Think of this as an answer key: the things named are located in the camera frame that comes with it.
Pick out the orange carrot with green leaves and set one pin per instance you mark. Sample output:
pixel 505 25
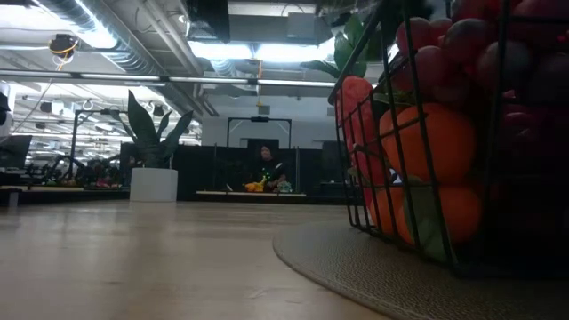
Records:
pixel 355 102

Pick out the orange mandarin cluster with leaves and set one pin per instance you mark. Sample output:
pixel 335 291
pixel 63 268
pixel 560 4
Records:
pixel 427 142

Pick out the red grape bunch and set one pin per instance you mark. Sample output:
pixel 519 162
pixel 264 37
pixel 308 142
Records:
pixel 467 40

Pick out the grey ceiling unit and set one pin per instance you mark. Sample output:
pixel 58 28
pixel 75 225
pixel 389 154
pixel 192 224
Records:
pixel 301 26

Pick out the long ceiling light bar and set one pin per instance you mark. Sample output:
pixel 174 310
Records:
pixel 133 78

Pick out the person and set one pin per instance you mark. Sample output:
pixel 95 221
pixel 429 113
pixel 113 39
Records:
pixel 268 166

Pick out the yellow toy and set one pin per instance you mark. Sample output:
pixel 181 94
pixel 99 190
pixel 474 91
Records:
pixel 255 186

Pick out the green plant in white pot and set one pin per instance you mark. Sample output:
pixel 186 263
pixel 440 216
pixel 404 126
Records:
pixel 153 184

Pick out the distant wooden table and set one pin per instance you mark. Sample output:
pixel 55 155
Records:
pixel 249 194

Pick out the teal toy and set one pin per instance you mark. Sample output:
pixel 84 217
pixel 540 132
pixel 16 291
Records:
pixel 284 186

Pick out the distant black workbench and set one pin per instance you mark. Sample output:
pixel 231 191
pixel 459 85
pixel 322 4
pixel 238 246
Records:
pixel 66 194

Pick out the dark monitor screen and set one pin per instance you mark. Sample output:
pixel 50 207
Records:
pixel 15 151

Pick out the round grey mat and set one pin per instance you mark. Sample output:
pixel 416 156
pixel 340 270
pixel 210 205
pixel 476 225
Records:
pixel 355 275

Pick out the silver ceiling duct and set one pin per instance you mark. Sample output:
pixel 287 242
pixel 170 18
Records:
pixel 133 53

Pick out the black stand frame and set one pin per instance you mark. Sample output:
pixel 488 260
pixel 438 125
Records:
pixel 260 119

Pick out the black partition wall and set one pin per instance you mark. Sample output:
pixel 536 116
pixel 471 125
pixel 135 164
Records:
pixel 204 169

